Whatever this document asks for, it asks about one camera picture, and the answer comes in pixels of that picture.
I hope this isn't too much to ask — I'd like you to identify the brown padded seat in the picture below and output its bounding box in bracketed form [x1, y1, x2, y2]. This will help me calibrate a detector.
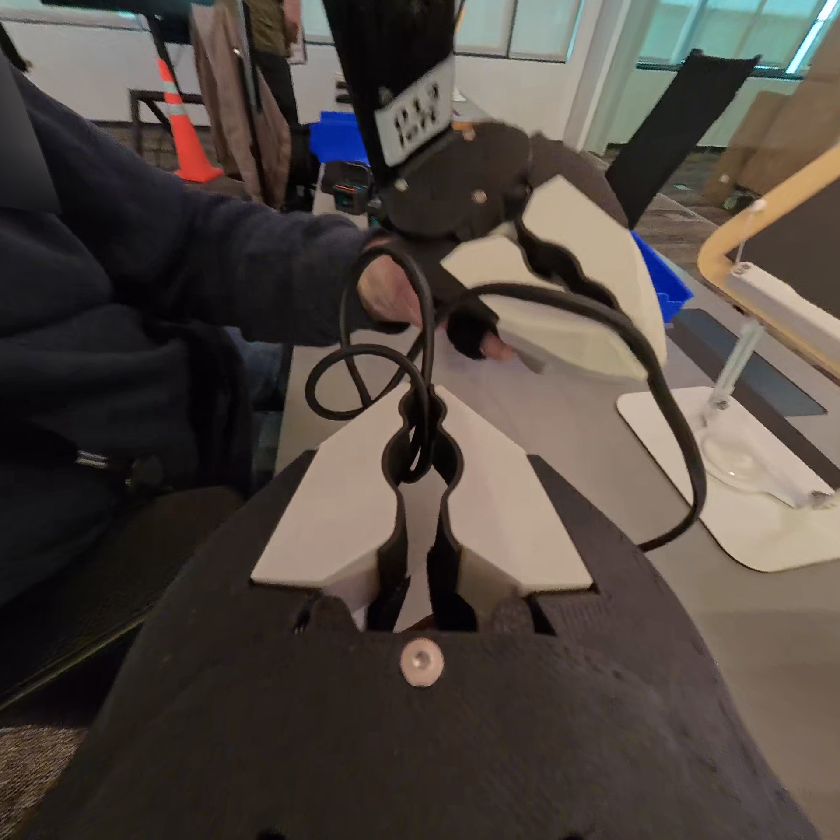
[188, 0, 292, 211]

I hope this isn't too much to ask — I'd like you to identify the person's left hand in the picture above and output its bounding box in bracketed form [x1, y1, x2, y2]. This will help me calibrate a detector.
[357, 250, 515, 362]

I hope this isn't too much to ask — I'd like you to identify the small blue bin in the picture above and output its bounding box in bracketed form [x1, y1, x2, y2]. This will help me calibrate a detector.
[309, 112, 371, 165]

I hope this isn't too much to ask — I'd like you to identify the black cable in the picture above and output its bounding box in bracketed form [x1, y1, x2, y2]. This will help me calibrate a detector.
[305, 243, 710, 552]

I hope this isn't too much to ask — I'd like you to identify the black mesh chair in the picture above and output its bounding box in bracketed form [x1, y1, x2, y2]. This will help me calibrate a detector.
[0, 486, 244, 716]

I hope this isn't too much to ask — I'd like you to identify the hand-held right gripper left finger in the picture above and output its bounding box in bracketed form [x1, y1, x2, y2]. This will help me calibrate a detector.
[250, 385, 421, 598]

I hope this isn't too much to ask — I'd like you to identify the cardboard panel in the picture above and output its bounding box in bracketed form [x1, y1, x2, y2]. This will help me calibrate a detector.
[703, 90, 802, 208]

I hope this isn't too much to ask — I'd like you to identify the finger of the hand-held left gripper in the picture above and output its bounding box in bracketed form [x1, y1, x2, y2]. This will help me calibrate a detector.
[440, 234, 653, 387]
[523, 174, 670, 364]

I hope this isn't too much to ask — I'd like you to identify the white stand base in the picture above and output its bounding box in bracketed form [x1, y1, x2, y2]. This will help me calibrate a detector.
[617, 385, 840, 573]

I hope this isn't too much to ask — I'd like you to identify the black electronic device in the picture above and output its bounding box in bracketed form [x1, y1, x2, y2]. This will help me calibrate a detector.
[322, 161, 382, 217]

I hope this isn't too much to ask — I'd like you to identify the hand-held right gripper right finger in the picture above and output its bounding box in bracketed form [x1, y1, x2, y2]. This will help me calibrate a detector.
[427, 394, 594, 598]

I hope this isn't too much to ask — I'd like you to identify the large blue bin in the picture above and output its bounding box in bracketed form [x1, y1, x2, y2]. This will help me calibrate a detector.
[633, 230, 694, 325]

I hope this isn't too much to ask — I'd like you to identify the person's left forearm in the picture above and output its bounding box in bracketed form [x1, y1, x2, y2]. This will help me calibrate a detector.
[27, 79, 408, 349]

